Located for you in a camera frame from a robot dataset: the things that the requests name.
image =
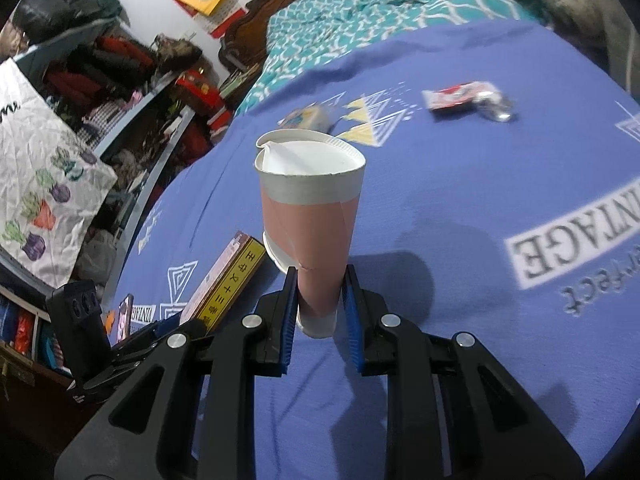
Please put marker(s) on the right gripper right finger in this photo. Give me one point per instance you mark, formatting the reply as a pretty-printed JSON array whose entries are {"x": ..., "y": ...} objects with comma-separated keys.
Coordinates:
[{"x": 453, "y": 410}]

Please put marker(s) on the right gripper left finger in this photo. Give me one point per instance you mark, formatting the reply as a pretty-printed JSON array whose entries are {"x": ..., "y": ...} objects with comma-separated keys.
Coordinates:
[{"x": 187, "y": 411}]

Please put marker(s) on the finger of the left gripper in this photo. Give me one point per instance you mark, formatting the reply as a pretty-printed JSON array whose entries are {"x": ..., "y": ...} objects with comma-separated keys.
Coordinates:
[{"x": 129, "y": 354}]

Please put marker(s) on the red yellow medicine box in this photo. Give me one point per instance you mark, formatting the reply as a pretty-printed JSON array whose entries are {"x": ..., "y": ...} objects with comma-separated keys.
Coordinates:
[{"x": 225, "y": 281}]

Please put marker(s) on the pink paper cup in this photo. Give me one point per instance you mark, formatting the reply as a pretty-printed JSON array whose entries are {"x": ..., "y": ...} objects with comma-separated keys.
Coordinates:
[{"x": 310, "y": 185}]

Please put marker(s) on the red silver candy wrapper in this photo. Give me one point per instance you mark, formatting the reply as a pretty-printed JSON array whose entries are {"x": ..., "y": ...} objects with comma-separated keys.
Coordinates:
[{"x": 479, "y": 97}]

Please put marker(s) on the white plant-print bag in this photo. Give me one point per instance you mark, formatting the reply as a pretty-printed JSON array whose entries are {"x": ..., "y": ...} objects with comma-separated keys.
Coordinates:
[{"x": 52, "y": 185}]

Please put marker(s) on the grey cluttered shelf unit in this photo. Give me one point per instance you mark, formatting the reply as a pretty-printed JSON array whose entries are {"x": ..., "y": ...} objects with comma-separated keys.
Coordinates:
[{"x": 118, "y": 96}]

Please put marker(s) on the red gift box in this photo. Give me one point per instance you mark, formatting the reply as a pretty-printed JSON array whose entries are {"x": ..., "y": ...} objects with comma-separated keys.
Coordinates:
[{"x": 195, "y": 90}]

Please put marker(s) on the carved wooden headboard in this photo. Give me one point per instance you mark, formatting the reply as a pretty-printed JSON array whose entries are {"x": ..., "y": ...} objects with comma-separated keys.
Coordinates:
[{"x": 244, "y": 44}]

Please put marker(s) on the teal patterned quilt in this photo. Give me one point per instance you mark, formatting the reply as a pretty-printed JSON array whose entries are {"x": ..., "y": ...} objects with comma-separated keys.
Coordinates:
[{"x": 310, "y": 33}]

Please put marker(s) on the checked grey blanket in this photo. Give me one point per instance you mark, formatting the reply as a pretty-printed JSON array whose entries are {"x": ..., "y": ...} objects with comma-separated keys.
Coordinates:
[{"x": 606, "y": 31}]

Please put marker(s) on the red wall calendar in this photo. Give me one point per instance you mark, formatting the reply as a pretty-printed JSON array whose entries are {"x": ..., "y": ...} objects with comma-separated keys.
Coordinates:
[{"x": 215, "y": 17}]

